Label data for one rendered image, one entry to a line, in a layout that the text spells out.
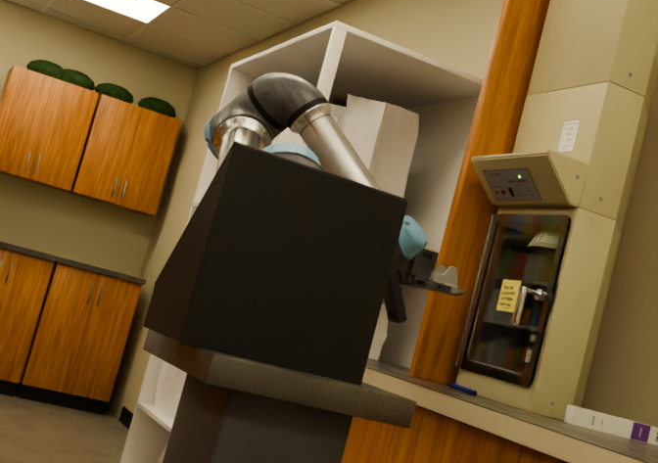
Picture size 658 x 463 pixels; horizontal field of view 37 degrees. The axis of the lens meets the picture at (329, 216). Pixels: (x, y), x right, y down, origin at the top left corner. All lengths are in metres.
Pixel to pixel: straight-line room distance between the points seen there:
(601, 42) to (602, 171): 0.32
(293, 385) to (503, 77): 1.46
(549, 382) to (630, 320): 0.51
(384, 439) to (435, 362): 0.39
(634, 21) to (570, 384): 0.85
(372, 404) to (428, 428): 0.66
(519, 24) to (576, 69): 0.28
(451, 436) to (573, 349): 0.44
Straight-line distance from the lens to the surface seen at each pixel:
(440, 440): 2.02
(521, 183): 2.37
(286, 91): 1.97
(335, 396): 1.39
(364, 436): 2.30
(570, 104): 2.44
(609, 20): 2.45
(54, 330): 6.93
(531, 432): 1.74
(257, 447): 1.42
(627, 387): 2.68
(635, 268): 2.75
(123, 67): 7.60
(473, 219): 2.56
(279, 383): 1.35
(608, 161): 2.34
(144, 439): 4.26
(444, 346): 2.54
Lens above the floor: 1.02
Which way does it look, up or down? 6 degrees up
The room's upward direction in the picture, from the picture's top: 15 degrees clockwise
